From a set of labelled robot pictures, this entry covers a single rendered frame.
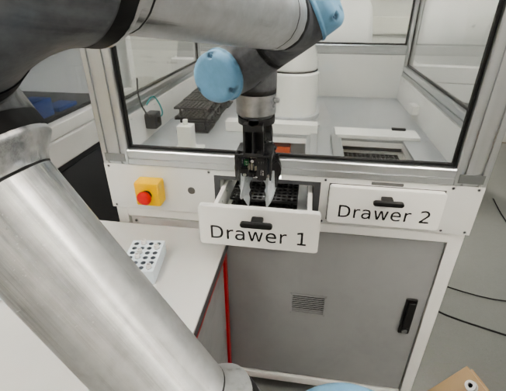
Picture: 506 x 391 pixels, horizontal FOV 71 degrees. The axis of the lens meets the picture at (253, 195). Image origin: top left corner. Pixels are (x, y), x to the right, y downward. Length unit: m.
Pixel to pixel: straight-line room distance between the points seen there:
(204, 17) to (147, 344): 0.25
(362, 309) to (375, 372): 0.32
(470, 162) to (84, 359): 0.91
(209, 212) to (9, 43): 0.69
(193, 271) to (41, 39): 0.76
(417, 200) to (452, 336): 1.08
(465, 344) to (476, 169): 1.11
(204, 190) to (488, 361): 1.45
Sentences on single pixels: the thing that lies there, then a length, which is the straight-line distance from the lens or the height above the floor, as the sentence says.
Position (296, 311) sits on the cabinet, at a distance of 1.27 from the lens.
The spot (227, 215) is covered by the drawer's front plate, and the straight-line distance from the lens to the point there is 0.85.
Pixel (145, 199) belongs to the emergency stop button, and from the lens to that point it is 1.02.
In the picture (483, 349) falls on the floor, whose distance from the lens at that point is 2.00.
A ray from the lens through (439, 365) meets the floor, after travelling 1.85.
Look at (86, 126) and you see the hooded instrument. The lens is 1.65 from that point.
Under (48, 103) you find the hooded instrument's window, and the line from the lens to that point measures 1.51.
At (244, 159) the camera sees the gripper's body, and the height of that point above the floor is 1.08.
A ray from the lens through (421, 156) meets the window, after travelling 0.99.
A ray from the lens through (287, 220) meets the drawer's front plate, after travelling 0.83.
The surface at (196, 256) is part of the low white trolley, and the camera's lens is 0.97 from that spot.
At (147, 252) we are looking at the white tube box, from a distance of 0.95.
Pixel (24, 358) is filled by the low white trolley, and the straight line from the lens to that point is 0.86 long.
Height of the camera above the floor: 1.36
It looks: 29 degrees down
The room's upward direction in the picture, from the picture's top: straight up
